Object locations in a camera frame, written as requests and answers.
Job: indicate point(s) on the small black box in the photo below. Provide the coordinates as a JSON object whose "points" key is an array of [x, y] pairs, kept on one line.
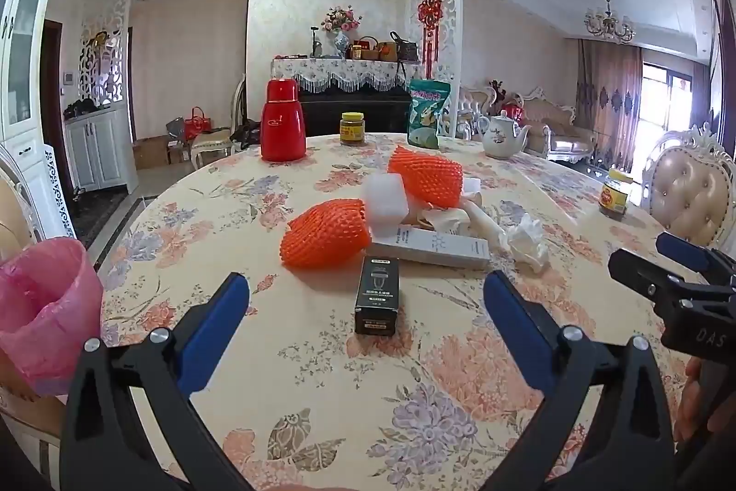
{"points": [[376, 295]]}

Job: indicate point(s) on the patterned curtains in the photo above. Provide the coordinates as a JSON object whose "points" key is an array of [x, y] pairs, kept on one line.
{"points": [[609, 105]]}

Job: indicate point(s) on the small white foam piece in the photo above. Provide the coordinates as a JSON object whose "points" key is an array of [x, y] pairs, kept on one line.
{"points": [[472, 186]]}

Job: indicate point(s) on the white tissue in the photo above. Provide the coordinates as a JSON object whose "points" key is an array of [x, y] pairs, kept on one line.
{"points": [[526, 241]]}

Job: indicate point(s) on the yellow lid jar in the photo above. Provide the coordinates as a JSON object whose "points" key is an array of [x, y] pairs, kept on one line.
{"points": [[352, 131]]}

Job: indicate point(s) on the small cardboard box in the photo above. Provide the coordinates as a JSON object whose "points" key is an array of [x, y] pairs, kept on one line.
{"points": [[179, 154]]}

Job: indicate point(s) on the grey paper bag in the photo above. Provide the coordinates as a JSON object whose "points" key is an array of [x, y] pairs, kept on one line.
{"points": [[177, 128]]}

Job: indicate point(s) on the red label jar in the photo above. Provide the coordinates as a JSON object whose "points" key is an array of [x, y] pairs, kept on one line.
{"points": [[614, 197]]}

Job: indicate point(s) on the pink lined trash bin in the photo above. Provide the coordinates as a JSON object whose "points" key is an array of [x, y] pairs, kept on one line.
{"points": [[52, 307]]}

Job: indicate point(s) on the red thermos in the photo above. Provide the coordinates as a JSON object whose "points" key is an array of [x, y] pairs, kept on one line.
{"points": [[283, 128]]}

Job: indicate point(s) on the dark wooden door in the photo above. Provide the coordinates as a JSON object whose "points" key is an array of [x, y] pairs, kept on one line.
{"points": [[54, 94]]}

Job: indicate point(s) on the white foam block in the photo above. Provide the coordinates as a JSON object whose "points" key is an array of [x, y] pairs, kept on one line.
{"points": [[384, 203]]}

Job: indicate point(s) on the cream ornate sofa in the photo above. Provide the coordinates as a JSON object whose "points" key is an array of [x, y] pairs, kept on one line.
{"points": [[560, 123]]}

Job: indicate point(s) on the red gift bag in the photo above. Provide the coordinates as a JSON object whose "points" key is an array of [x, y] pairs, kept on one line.
{"points": [[198, 123]]}

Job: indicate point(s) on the cream ornate armchair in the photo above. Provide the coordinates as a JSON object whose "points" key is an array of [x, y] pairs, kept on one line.
{"points": [[468, 105]]}

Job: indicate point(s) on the dark handbag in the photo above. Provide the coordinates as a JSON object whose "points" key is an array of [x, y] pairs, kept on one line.
{"points": [[405, 49]]}

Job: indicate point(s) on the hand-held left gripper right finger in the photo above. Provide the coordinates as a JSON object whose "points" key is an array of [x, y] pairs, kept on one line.
{"points": [[514, 330]]}

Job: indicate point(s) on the orange foam net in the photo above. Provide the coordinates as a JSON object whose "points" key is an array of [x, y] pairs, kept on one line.
{"points": [[428, 174], [322, 238]]}

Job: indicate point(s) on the floral lace piano cover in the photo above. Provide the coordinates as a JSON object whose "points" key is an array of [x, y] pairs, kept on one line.
{"points": [[345, 71]]}

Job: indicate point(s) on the person's right hand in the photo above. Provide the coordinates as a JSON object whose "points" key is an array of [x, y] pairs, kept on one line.
{"points": [[687, 404]]}

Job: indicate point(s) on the long white box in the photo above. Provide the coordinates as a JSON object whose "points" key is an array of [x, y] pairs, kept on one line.
{"points": [[437, 245]]}

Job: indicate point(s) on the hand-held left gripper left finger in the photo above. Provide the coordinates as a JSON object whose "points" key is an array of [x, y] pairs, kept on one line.
{"points": [[215, 330]]}

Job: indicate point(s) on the white blue printed carton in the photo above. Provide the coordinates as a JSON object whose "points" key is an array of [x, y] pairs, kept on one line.
{"points": [[57, 197]]}

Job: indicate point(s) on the flat brown cardboard box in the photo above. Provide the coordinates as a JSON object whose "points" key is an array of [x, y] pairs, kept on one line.
{"points": [[29, 410]]}

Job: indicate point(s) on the cream wooden side chair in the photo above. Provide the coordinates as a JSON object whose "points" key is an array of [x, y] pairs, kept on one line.
{"points": [[210, 140]]}

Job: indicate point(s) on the dark patterned rug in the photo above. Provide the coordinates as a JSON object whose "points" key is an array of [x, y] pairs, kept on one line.
{"points": [[98, 215]]}

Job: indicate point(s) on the wicker basket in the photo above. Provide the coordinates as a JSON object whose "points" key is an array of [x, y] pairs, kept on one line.
{"points": [[371, 51]]}

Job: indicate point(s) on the floral tablecloth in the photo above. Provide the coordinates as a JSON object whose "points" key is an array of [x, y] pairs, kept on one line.
{"points": [[322, 393]]}

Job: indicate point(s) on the white teapot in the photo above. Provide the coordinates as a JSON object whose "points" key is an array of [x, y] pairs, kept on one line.
{"points": [[500, 140]]}

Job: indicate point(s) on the black hand pump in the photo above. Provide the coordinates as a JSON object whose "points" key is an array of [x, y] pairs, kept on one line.
{"points": [[314, 45]]}

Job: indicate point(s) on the chandelier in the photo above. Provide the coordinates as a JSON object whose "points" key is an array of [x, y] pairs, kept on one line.
{"points": [[609, 25]]}

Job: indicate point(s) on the large cardboard box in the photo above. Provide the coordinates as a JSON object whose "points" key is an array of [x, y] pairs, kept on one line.
{"points": [[150, 153]]}

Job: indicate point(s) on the blue white vase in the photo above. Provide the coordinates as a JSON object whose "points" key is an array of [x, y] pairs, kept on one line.
{"points": [[342, 45]]}

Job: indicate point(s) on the white shoe cabinet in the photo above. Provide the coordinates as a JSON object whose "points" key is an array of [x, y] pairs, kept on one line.
{"points": [[98, 146]]}

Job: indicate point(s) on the white glass door cabinet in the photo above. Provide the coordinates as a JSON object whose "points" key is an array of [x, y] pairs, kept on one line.
{"points": [[23, 65]]}

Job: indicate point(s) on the red Chinese knot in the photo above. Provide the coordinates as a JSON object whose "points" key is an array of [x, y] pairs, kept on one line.
{"points": [[428, 10]]}

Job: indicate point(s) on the black piano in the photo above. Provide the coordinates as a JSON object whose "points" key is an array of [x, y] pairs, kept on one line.
{"points": [[356, 103]]}

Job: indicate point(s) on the black bags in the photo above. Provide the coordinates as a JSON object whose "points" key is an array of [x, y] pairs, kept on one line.
{"points": [[83, 108]]}

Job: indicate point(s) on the green snack bag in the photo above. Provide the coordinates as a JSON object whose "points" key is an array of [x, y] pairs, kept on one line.
{"points": [[426, 117]]}

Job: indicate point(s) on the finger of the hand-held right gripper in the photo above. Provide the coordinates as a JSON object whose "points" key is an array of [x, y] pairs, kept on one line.
{"points": [[632, 269], [681, 249]]}

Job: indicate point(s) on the black clothing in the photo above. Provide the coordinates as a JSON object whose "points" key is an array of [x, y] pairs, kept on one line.
{"points": [[246, 134]]}

